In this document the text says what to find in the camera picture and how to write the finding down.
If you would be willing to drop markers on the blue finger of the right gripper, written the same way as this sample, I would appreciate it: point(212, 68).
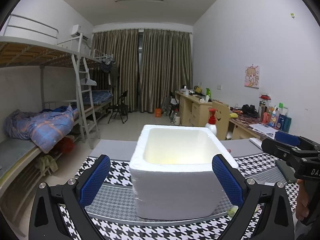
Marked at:
point(287, 138)

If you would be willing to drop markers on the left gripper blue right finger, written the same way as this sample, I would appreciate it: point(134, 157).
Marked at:
point(231, 180)

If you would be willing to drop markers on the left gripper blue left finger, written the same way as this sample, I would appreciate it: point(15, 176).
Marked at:
point(91, 180)

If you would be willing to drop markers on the person's right hand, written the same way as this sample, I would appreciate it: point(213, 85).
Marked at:
point(302, 201)

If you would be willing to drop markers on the printed paper sheets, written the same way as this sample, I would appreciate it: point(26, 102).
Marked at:
point(264, 129)

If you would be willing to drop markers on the houndstooth table cloth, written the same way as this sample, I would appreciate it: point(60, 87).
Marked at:
point(115, 215)

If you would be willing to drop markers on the white pump lotion bottle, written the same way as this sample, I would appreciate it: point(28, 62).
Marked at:
point(211, 124)

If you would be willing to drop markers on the white foam box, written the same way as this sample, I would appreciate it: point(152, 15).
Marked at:
point(173, 159)

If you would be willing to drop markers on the wooden smiley chair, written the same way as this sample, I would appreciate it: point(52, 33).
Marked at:
point(222, 119)

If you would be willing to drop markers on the blue plaid quilt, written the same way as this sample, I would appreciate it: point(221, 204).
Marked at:
point(44, 129)

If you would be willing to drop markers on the wooden desk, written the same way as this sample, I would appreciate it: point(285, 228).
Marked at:
point(194, 112)

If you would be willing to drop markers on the cartoon girl poster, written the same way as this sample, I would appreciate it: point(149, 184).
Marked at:
point(252, 76)

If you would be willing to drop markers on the black folding chair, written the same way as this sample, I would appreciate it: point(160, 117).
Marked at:
point(120, 109)

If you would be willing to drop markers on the orange bag on floor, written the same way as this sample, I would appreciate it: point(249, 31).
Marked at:
point(158, 112)

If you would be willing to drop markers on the brown curtains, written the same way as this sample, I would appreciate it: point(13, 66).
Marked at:
point(152, 63)

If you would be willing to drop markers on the white air conditioner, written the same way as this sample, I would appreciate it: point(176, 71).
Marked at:
point(76, 31)

